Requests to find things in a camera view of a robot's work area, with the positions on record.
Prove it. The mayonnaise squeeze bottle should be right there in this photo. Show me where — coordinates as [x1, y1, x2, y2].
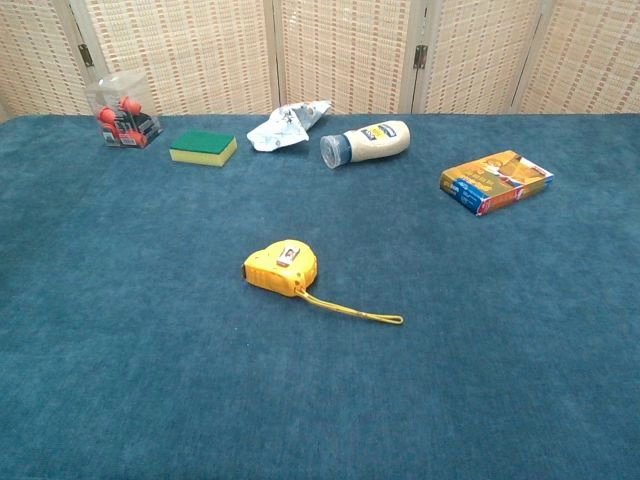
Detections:
[319, 120, 412, 171]

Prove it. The crumpled white snack wrapper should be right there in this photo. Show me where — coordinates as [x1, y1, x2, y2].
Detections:
[246, 100, 333, 152]

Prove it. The green and yellow sponge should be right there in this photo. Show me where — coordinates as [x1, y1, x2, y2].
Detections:
[169, 129, 239, 168]

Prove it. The yellow and blue carton box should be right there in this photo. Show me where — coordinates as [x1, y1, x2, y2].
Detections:
[439, 149, 555, 218]

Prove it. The clear box with red parts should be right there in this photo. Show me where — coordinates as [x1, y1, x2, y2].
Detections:
[84, 71, 164, 149]

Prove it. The yellow tape measure with strap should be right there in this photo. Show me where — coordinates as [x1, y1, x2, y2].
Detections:
[242, 238, 405, 327]

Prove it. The woven folding screen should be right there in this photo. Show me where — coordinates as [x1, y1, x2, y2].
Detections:
[0, 0, 640, 124]

